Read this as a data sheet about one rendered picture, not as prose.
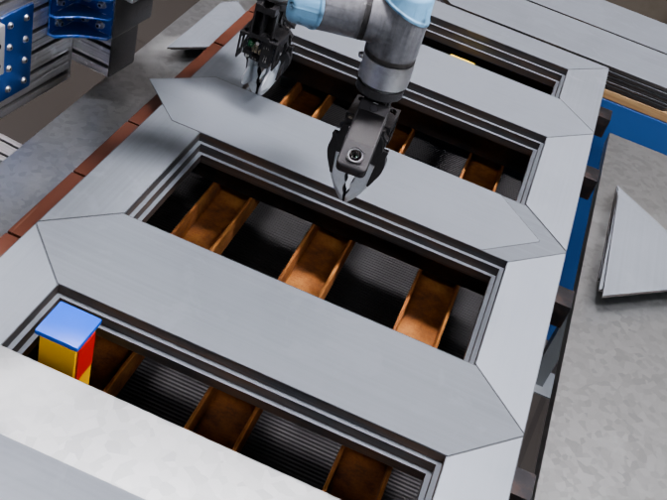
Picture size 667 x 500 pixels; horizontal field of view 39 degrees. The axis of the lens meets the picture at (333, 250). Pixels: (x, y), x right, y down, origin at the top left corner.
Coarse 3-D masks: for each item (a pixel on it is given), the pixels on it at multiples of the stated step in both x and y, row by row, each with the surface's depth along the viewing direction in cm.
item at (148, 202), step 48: (480, 48) 219; (432, 96) 194; (192, 144) 160; (528, 144) 192; (144, 192) 146; (288, 192) 161; (528, 192) 175; (432, 240) 158; (144, 336) 127; (480, 336) 143; (240, 384) 126; (336, 432) 124; (384, 432) 123; (432, 480) 120
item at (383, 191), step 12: (396, 156) 171; (384, 168) 167; (396, 168) 168; (408, 168) 169; (384, 180) 165; (396, 180) 166; (372, 192) 161; (384, 192) 162; (396, 192) 163; (372, 204) 158; (384, 204) 159
